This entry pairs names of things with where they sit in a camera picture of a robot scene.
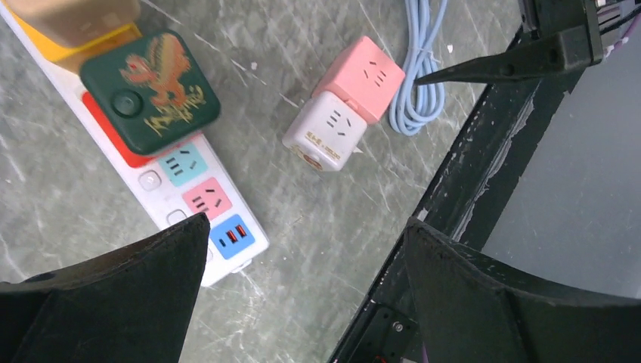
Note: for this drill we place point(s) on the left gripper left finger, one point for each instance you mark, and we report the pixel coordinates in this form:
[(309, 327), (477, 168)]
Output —
[(133, 304)]

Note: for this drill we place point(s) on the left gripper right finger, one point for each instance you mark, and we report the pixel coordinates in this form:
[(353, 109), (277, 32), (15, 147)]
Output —
[(473, 308)]

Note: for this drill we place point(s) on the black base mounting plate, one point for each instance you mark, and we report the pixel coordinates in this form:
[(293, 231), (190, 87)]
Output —
[(463, 201)]

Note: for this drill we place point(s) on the white power strip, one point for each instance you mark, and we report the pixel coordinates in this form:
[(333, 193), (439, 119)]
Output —
[(191, 179)]

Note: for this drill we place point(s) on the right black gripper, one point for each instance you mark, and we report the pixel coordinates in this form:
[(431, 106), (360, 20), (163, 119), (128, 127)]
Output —
[(564, 37)]

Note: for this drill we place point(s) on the white cube socket adapter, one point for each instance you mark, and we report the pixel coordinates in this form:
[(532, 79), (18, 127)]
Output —
[(325, 133)]

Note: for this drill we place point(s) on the green cube socket adapter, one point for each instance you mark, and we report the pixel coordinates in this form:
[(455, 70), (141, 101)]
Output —
[(152, 91)]

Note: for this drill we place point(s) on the red cube socket adapter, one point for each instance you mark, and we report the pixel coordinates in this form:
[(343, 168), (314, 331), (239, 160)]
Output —
[(131, 159)]

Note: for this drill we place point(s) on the beige orange cube adapter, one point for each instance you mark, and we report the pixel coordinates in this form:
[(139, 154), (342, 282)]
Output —
[(62, 27)]

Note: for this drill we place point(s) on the pink cube socket adapter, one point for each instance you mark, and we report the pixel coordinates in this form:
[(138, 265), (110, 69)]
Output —
[(364, 77)]

